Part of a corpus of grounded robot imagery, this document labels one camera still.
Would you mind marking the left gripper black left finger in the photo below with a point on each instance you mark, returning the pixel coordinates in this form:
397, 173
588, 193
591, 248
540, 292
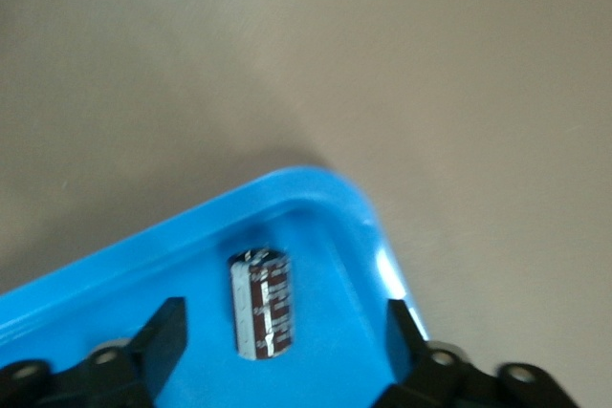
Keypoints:
119, 379

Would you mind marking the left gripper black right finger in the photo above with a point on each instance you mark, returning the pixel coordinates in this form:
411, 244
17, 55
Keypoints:
444, 384

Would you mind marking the small dark relay module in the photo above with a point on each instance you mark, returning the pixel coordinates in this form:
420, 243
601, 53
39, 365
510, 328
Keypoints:
268, 312

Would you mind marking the blue plastic tray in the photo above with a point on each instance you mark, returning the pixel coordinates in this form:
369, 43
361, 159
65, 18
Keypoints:
311, 236

